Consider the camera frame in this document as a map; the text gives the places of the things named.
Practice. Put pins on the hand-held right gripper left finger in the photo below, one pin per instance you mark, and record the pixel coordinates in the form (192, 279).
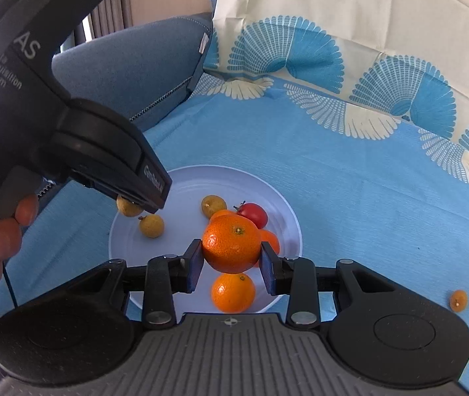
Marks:
(195, 269)

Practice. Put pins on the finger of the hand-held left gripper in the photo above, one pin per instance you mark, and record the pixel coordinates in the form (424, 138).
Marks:
(154, 181)

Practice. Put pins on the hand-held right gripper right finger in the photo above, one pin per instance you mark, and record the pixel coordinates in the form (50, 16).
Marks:
(268, 272)

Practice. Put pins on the orange mandarin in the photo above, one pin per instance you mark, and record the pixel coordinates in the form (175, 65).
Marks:
(233, 293)
(271, 242)
(223, 214)
(231, 244)

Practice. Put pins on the white round plate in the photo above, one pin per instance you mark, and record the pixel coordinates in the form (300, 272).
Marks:
(185, 192)

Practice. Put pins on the tan longan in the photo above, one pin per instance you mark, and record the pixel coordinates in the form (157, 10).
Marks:
(152, 226)
(212, 205)
(128, 207)

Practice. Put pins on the large red tomato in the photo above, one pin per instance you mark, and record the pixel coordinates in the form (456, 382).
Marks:
(254, 214)

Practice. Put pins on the blue fan-print bed sheet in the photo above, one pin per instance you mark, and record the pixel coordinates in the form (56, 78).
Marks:
(341, 194)

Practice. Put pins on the blue fabric cushion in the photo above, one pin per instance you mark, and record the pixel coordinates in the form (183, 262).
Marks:
(135, 70)

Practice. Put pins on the small orange tomato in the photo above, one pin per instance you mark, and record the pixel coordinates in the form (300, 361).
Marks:
(458, 300)

